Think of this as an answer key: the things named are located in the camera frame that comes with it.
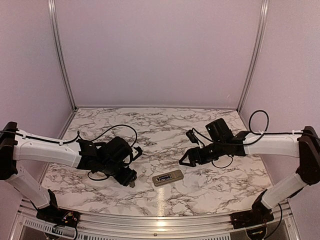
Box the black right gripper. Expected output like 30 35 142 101
179 139 226 167

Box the grey battery cover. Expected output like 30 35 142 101
129 181 136 188

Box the black battery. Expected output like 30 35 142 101
159 175 172 182

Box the white remote control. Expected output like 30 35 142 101
152 169 184 187

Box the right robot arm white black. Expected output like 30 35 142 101
179 118 320 224

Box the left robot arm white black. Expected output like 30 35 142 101
0 121 143 223

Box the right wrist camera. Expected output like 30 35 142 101
185 129 203 147

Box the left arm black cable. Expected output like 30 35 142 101
0 124 138 181

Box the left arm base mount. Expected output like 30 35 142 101
36 208 80 228

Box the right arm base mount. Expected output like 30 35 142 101
230 209 274 229

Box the right aluminium frame post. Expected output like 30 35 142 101
236 0 270 114

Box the aluminium frame post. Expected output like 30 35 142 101
236 0 270 114
47 0 77 112

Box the front aluminium rail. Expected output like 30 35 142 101
9 199 300 240

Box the left aluminium frame post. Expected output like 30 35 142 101
47 0 77 112

